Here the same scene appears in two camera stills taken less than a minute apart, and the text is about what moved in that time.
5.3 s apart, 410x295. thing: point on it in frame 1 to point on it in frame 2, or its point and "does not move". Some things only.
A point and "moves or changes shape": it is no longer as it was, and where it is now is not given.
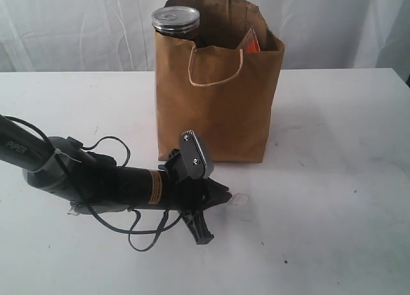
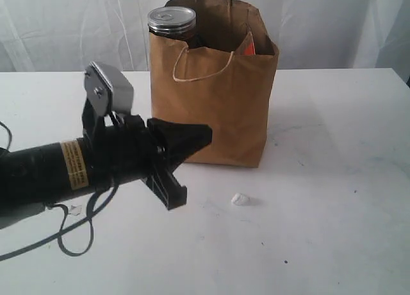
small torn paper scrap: x=72 y=212 does not move
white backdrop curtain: x=72 y=29 does not move
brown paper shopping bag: x=221 y=88 does not move
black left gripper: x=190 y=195 to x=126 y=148
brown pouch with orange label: x=249 y=43 moves or changes shape
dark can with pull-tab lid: x=177 y=22 does not move
